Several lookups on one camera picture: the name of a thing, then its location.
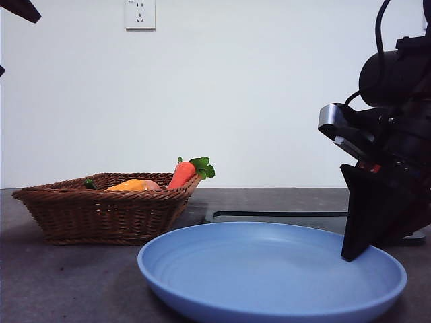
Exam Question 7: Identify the blue round plate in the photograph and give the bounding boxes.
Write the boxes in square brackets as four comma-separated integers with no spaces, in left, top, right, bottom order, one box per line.
[137,221,408,323]

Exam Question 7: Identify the brown wicker basket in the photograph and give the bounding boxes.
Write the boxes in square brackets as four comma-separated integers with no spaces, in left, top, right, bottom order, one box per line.
[12,172,203,246]

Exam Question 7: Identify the black rectangular tray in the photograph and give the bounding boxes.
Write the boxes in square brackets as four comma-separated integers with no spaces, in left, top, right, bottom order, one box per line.
[204,211,425,248]

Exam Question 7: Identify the orange toy carrot green leaves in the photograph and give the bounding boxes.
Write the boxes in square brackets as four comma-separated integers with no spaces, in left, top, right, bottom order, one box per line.
[167,156,216,191]

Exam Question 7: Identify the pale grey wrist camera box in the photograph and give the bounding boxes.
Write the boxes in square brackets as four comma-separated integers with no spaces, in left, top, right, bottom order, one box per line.
[317,103,383,166]

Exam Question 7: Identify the black camera cable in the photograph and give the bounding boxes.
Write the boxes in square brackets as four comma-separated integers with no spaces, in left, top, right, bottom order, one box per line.
[343,0,393,109]

